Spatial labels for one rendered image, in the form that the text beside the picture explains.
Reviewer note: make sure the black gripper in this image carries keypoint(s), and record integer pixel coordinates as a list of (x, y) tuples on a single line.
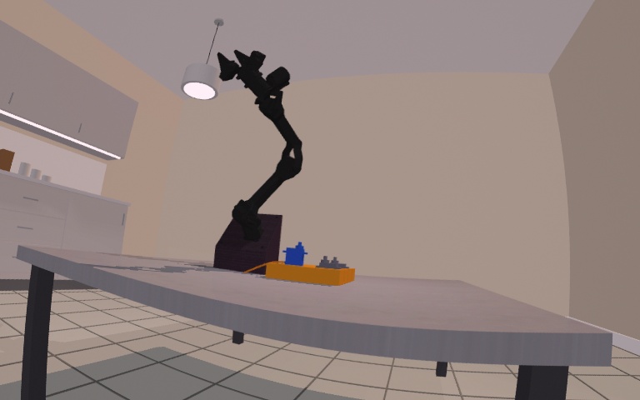
[(230, 68)]

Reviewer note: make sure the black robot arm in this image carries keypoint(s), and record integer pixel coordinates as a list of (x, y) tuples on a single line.
[(245, 212)]

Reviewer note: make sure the orange flat deck plate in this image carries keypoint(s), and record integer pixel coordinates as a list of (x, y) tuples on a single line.
[(334, 273)]

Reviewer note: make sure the blue micro servo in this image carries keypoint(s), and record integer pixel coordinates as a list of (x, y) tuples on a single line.
[(294, 256)]

